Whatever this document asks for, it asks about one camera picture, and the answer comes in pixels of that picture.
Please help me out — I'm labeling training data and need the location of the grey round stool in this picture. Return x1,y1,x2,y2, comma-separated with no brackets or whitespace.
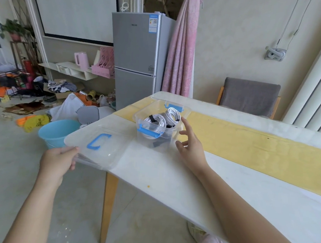
76,105,101,126

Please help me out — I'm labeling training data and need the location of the grey wall bracket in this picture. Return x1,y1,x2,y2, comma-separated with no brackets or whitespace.
264,46,288,62

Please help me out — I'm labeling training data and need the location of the white radiator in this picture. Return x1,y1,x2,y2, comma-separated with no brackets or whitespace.
281,13,321,135

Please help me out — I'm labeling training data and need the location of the person's left hand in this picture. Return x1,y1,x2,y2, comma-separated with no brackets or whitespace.
38,144,80,189

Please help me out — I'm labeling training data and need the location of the silver refrigerator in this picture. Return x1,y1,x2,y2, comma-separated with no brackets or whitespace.
105,9,177,115

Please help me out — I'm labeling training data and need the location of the potted green plant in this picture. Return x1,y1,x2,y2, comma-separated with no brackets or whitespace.
0,18,32,43

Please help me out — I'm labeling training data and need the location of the yellow table runner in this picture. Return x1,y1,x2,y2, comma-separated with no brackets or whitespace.
108,93,321,199

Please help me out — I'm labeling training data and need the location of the person's white shoe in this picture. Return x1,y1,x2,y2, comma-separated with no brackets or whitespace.
186,221,208,243

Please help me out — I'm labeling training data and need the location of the clear box with blue latches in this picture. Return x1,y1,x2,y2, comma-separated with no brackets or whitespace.
130,97,193,155

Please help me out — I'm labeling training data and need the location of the cardboard box with clothes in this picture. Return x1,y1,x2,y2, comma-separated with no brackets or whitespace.
42,78,85,102

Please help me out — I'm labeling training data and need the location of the person's right hand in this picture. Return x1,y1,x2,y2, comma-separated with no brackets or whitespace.
173,116,214,179

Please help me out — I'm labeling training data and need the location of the pink electric kettle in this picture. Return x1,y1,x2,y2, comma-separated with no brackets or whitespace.
73,51,91,71

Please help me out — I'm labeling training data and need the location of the white low shelf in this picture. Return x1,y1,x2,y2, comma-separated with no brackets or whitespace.
38,59,100,81

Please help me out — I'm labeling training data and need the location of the pink file rack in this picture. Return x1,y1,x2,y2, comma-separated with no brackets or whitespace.
90,45,117,79

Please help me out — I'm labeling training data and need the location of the white plastic bag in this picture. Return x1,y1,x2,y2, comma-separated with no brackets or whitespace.
48,91,85,124

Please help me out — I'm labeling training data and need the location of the orange cloth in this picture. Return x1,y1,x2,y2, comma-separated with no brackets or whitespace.
15,113,37,128

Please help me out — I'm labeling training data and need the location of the yellow cloth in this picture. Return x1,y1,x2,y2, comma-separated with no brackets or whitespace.
23,113,51,134

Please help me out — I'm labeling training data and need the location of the wooden table leg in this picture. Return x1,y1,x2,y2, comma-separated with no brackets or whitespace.
99,172,120,243

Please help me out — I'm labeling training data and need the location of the person's right forearm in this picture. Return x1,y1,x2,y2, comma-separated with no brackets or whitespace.
189,166,321,243

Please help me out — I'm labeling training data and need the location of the wooden plant stand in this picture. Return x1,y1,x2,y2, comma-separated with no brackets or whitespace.
7,41,29,71

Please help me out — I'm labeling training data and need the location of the light blue plastic basin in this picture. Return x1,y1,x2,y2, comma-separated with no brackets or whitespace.
37,117,82,151

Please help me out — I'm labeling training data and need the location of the grey cushioned wooden chair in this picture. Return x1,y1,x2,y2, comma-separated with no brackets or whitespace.
215,76,283,120

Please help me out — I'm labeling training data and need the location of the pink curtain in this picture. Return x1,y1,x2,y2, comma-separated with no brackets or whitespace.
161,0,204,99

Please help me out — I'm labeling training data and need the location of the thin grey wire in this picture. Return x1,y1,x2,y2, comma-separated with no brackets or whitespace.
275,0,312,52

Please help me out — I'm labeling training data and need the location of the person's left forearm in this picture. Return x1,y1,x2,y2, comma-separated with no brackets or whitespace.
2,174,64,243

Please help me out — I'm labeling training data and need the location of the clear lid with blue handle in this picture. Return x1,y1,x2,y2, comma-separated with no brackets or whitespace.
62,121,135,172

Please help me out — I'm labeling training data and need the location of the coiled white cable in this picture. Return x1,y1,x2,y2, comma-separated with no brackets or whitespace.
164,107,182,126
142,112,167,140

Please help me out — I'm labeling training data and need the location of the white projection screen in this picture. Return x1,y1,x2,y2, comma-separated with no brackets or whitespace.
26,0,119,47

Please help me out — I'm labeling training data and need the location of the red fire extinguisher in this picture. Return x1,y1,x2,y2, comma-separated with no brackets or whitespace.
20,56,37,90

